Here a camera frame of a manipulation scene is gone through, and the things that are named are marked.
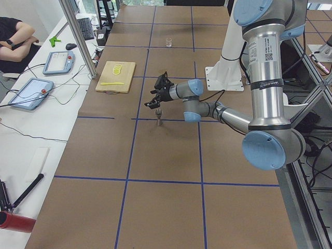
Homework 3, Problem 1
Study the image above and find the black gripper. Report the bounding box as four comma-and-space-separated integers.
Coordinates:
144, 87, 176, 108

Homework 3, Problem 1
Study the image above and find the steel jigger cup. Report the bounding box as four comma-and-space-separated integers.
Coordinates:
155, 109, 162, 126

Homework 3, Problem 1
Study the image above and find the small glass measuring cup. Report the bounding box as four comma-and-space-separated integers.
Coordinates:
165, 38, 172, 48

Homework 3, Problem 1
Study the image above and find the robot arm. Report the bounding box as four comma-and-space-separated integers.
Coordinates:
146, 1, 307, 170

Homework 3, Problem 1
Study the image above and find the yellow plastic knife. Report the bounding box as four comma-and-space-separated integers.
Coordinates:
100, 81, 125, 86

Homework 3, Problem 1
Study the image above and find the bamboo cutting board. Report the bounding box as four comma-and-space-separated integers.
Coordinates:
95, 61, 136, 93

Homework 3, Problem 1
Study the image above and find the black computer mouse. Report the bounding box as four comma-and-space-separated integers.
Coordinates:
65, 43, 77, 51

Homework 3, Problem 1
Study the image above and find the teach pendant far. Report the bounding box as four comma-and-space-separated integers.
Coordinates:
43, 51, 75, 75

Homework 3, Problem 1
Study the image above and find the teach pendant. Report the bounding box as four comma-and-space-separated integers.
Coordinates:
43, 51, 75, 75
8, 78, 54, 110

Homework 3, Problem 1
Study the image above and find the black keyboard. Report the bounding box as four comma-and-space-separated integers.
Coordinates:
77, 18, 94, 40

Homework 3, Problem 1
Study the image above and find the green plastic tool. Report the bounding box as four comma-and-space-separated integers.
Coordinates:
49, 36, 61, 47

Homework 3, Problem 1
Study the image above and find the teach pendant near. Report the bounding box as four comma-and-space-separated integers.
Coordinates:
8, 78, 54, 110

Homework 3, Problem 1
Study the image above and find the white flat bar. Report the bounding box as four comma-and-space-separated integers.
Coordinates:
24, 147, 50, 183

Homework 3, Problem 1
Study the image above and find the seated person in black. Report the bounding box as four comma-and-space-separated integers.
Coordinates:
1, 17, 40, 74

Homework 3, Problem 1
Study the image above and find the red cylinder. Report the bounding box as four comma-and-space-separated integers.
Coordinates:
1, 211, 36, 233

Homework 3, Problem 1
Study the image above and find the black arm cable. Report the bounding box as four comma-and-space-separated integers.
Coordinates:
198, 89, 250, 135

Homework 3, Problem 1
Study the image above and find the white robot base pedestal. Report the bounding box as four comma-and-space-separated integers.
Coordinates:
205, 8, 244, 91

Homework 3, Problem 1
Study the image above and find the aluminium frame post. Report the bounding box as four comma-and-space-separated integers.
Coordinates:
59, 0, 97, 79

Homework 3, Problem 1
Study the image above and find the black handled tool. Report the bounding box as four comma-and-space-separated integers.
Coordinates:
12, 173, 44, 208

